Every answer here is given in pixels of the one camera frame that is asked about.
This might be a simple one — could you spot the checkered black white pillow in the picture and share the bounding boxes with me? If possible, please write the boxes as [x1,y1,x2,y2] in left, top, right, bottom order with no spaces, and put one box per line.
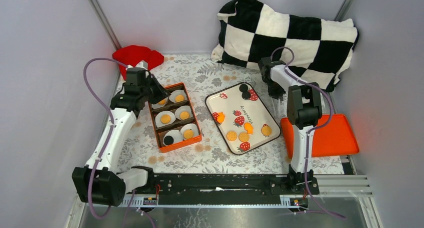
[211,0,360,92]

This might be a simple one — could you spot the floral tablecloth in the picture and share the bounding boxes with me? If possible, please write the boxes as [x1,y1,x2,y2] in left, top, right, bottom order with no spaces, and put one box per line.
[117,54,291,174]

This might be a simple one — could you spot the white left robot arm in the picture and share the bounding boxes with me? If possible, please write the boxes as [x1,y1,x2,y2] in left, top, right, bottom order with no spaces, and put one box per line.
[71,67,169,207]

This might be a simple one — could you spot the black sandwich cookie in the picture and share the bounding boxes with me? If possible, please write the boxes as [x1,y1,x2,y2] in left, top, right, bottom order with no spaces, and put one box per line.
[241,91,251,100]
[239,83,249,93]
[163,136,175,146]

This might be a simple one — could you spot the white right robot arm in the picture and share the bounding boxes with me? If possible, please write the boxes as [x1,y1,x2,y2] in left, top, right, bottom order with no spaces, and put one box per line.
[258,57,323,194]

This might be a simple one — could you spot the round tan biscuit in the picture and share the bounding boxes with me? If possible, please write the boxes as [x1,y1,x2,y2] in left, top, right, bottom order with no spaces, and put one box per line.
[183,129,194,140]
[238,132,250,143]
[179,111,191,120]
[175,95,185,102]
[157,99,167,106]
[160,114,172,124]
[226,131,238,141]

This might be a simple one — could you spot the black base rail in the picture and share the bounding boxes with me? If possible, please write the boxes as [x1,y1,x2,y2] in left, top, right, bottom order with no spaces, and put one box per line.
[135,173,320,206]

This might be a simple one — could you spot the metal serving tongs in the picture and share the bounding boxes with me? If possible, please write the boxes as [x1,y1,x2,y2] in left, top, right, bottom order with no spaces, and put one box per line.
[272,97,284,117]

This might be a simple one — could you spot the white strawberry tray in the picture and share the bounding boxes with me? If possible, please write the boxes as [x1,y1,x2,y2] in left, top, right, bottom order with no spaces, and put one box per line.
[205,82,282,155]

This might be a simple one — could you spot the orange tin lid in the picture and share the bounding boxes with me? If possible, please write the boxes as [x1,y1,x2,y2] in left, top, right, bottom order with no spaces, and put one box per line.
[280,114,360,159]

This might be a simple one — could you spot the red cloth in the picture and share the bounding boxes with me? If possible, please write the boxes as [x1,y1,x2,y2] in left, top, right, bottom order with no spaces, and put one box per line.
[112,45,165,71]

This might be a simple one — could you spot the orange cookie tin box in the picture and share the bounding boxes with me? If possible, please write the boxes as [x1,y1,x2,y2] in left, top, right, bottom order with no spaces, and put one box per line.
[148,83,202,153]

